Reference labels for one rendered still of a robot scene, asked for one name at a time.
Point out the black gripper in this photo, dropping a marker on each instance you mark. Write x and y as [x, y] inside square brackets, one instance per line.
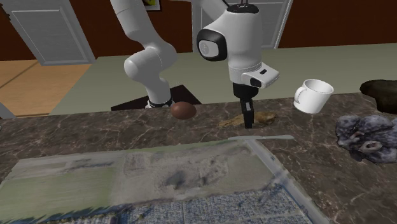
[245, 91]

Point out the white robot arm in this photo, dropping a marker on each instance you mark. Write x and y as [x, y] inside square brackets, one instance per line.
[238, 40]

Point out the tan lumpy flat object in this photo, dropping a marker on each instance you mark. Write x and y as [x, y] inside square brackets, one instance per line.
[266, 118]

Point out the brown egg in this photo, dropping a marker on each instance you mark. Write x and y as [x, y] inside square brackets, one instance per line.
[183, 110]

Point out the white mug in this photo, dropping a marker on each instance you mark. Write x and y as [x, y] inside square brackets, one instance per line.
[313, 97]

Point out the dark robot stand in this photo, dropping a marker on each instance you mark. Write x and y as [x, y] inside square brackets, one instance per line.
[183, 93]

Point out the aerial photo printed mat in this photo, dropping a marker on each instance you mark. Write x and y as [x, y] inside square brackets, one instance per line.
[149, 186]

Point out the grey lumpy object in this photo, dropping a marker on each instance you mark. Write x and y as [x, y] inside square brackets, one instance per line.
[369, 136]

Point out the dark brown lumpy object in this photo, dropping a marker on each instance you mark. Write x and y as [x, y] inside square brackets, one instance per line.
[383, 93]

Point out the framed wall picture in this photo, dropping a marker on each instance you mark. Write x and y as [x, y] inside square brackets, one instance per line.
[153, 4]

